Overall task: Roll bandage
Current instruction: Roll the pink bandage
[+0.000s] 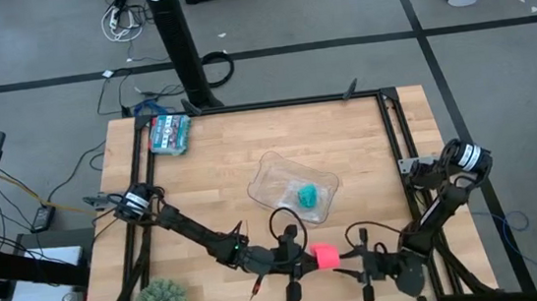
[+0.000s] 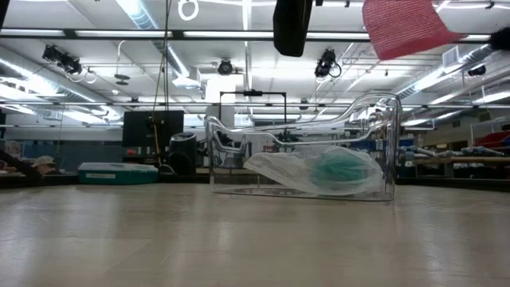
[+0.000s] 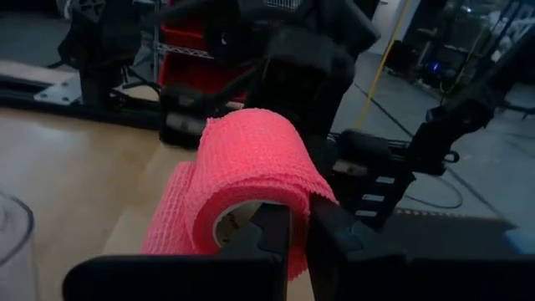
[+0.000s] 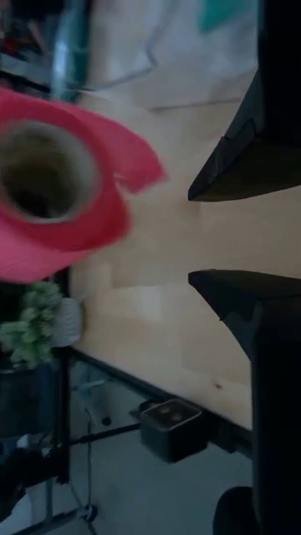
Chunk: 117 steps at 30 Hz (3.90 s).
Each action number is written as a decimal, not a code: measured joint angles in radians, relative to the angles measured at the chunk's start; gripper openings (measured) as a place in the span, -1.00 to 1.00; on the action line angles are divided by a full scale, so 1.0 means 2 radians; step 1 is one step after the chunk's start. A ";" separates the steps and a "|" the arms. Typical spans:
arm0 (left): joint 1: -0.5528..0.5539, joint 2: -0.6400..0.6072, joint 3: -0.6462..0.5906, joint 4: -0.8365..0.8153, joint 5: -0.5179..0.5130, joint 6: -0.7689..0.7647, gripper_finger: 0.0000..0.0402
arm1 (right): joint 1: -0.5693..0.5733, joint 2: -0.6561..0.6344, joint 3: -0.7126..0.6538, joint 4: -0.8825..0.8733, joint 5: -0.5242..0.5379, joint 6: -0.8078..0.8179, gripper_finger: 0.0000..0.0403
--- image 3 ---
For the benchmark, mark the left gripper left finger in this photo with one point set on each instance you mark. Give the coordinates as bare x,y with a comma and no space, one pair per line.
188,280

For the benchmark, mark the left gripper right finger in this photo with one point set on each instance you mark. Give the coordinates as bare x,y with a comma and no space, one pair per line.
418,280

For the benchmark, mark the pink elastic bandage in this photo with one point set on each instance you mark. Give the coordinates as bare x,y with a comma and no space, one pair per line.
251,150

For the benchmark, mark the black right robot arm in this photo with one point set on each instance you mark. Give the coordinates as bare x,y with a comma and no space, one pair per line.
100,54

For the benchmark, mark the red storage bin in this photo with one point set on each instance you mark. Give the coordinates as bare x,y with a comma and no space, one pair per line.
188,71

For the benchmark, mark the clear plastic bin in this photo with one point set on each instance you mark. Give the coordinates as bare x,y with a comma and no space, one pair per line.
12,251

